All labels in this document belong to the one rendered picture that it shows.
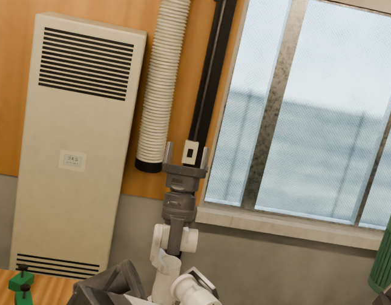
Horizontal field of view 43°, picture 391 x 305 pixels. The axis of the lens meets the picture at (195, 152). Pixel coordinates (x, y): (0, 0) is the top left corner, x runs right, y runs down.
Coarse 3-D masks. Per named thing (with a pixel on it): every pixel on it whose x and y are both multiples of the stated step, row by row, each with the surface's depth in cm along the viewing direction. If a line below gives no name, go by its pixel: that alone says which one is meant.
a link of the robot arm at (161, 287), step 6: (156, 276) 140; (162, 276) 137; (168, 276) 137; (174, 276) 138; (156, 282) 140; (162, 282) 138; (168, 282) 138; (156, 288) 140; (162, 288) 139; (168, 288) 139; (156, 294) 140; (162, 294) 139; (168, 294) 139; (150, 300) 144; (156, 300) 140; (162, 300) 140; (168, 300) 140; (174, 300) 142
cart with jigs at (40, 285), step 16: (0, 272) 248; (16, 272) 251; (0, 288) 237; (16, 288) 235; (32, 288) 242; (48, 288) 244; (64, 288) 247; (0, 304) 225; (16, 304) 221; (32, 304) 222; (48, 304) 232; (64, 304) 235
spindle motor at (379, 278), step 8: (384, 232) 170; (384, 240) 167; (384, 248) 166; (376, 256) 171; (384, 256) 165; (376, 264) 170; (384, 264) 166; (376, 272) 169; (384, 272) 165; (368, 280) 173; (376, 280) 168; (384, 280) 165; (376, 288) 167; (384, 288) 166
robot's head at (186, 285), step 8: (184, 280) 107; (192, 280) 108; (176, 288) 107; (184, 288) 106; (192, 288) 105; (200, 288) 106; (176, 296) 107; (184, 296) 104; (192, 296) 102; (200, 296) 102; (208, 296) 102; (184, 304) 104; (192, 304) 101; (200, 304) 100; (208, 304) 100; (216, 304) 101
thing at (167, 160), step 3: (168, 144) 137; (171, 144) 138; (168, 147) 137; (171, 147) 138; (168, 150) 137; (171, 150) 139; (165, 153) 137; (168, 153) 137; (171, 153) 139; (165, 156) 137; (168, 156) 137; (165, 159) 136; (168, 159) 138; (162, 162) 138; (165, 162) 136; (168, 162) 138
